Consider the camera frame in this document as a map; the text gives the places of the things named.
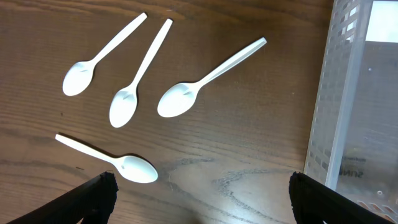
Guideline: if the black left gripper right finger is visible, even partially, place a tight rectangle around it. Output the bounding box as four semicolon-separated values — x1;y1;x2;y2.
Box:
289;172;390;224

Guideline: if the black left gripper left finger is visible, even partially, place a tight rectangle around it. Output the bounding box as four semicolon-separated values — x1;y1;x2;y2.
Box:
9;172;119;224

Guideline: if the white plastic spoon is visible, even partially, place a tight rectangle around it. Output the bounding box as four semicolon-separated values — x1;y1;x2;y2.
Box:
157;37;267;118
109;19;173;128
55;134;159;184
62;12;147;96

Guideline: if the clear white plastic basket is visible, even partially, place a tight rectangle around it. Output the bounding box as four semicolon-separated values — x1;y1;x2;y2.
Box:
303;0;397;223

